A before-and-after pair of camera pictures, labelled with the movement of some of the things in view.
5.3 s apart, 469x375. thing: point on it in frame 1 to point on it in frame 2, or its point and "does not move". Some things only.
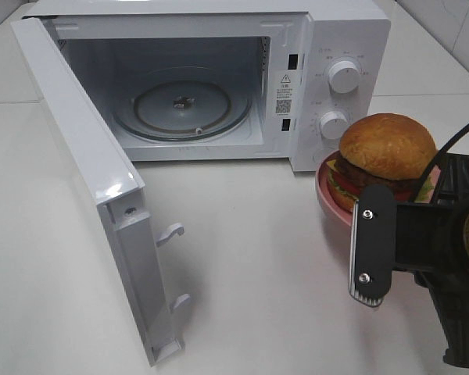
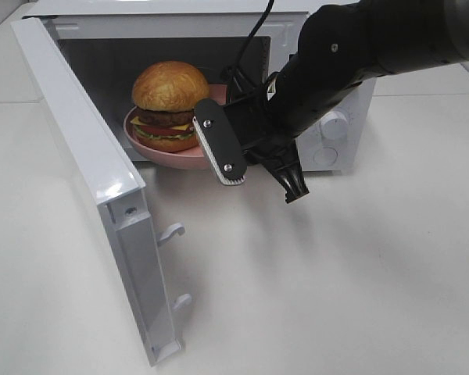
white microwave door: x=116 y=186 does not move
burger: x=381 y=149 to x=166 y=94
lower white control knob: x=333 y=124 does not move
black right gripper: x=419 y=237 to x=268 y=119
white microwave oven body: x=227 y=80 does not move
